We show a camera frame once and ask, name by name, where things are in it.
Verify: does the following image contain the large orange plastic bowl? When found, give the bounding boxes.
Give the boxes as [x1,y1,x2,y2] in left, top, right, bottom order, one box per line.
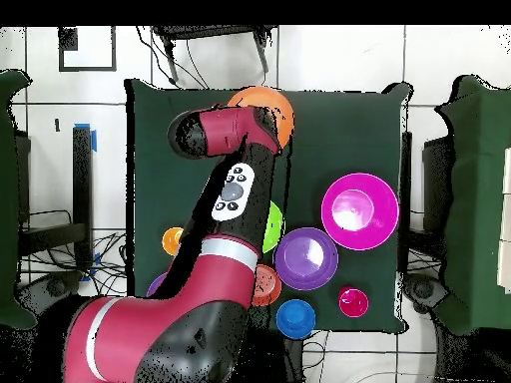
[227,85,295,150]

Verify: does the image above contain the green plastic bowl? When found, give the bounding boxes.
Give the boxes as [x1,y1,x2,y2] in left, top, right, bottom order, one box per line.
[261,199,285,254]

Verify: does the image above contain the purple plastic bowl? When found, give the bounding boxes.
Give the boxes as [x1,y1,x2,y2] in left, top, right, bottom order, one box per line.
[272,226,339,291]
[146,271,169,298]

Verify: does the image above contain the small red-orange plastic bowl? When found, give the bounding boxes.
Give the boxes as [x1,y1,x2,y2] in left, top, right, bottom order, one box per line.
[251,263,283,307]

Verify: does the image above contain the orange plastic cup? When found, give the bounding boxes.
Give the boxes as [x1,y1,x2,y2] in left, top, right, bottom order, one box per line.
[161,226,185,257]

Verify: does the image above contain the large pink plastic bowl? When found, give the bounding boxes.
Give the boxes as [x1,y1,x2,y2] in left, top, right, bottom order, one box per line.
[320,172,400,251]

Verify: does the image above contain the small blue plastic bowl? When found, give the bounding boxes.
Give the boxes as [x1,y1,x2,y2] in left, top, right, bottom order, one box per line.
[274,298,317,340]

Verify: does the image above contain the dark green table cloth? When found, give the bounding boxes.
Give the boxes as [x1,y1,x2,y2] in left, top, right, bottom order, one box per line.
[124,76,413,335]

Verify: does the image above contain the red plastic cup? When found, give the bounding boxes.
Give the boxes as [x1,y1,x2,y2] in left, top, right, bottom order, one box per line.
[337,285,370,319]

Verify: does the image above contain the blue tape strip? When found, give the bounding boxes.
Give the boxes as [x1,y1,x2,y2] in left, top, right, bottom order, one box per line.
[81,251,102,282]
[73,123,98,153]

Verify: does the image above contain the black metal floor stand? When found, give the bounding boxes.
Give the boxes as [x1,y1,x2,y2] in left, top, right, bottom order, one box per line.
[422,137,454,236]
[19,125,94,272]

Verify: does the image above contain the black office chair base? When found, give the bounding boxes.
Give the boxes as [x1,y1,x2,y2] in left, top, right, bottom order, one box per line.
[402,272,450,314]
[17,270,85,304]

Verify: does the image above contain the black metal stand legs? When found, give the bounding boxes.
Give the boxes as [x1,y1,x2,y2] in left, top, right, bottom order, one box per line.
[153,25,278,85]

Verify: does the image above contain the green cloth covered table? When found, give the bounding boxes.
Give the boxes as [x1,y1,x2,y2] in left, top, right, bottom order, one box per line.
[434,75,511,336]
[0,69,37,330]

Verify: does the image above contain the tangle of cables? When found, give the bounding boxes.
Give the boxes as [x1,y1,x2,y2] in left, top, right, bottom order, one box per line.
[23,208,129,298]

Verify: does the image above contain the black square frame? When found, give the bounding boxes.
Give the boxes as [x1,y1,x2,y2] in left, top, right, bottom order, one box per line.
[58,25,118,73]

